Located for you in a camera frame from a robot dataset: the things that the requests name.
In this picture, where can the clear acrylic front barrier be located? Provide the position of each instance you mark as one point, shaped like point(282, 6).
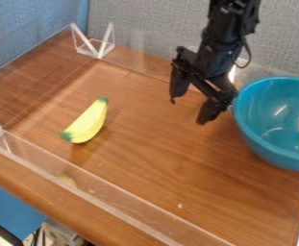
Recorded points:
point(152, 220)

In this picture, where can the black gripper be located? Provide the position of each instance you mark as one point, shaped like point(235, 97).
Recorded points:
point(204, 68)

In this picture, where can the black blue robot arm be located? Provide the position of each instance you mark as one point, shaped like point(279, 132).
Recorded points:
point(232, 19)

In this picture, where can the clear acrylic back barrier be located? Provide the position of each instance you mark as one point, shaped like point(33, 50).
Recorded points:
point(144, 66)

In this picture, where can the clear acrylic corner bracket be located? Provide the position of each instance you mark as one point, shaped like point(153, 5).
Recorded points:
point(92, 47)

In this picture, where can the yellow toy banana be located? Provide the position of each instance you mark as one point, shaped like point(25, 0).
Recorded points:
point(88, 124)

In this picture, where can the blue plastic bowl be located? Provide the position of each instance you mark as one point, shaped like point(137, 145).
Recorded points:
point(266, 112)

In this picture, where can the clear acrylic barrier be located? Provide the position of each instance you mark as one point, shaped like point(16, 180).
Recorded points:
point(144, 66)
point(152, 220)

